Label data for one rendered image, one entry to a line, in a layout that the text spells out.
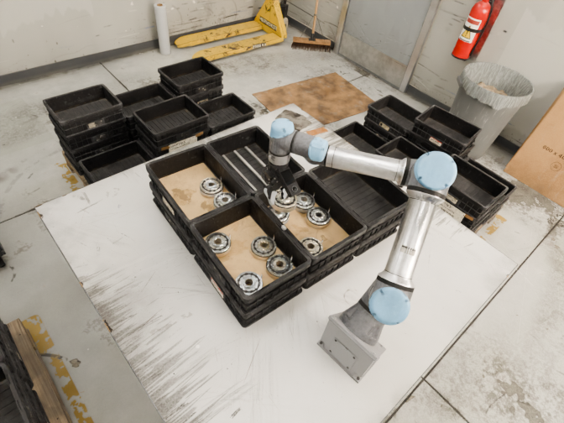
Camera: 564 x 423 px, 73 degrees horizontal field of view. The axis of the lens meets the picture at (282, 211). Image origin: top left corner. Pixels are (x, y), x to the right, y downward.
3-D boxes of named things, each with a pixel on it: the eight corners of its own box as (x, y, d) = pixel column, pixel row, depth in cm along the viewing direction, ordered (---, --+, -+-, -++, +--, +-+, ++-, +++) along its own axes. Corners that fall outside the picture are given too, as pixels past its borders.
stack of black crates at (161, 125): (190, 144, 299) (185, 93, 266) (211, 166, 286) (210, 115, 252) (142, 164, 279) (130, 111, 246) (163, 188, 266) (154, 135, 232)
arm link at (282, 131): (290, 133, 120) (266, 126, 121) (288, 160, 128) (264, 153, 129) (300, 121, 125) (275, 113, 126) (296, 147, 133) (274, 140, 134)
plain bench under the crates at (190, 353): (453, 329, 233) (519, 264, 181) (244, 565, 153) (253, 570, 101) (281, 180, 305) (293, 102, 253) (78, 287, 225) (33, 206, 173)
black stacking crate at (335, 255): (361, 245, 165) (368, 228, 156) (308, 278, 151) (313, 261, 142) (303, 189, 184) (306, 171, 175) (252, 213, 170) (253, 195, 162)
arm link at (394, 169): (444, 165, 134) (309, 138, 144) (451, 160, 123) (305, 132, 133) (436, 197, 134) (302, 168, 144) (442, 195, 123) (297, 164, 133)
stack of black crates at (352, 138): (385, 169, 305) (395, 147, 288) (362, 185, 290) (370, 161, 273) (348, 143, 323) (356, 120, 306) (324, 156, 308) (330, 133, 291)
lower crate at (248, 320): (304, 292, 159) (309, 277, 150) (243, 331, 145) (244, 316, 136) (250, 229, 178) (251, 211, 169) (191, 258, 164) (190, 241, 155)
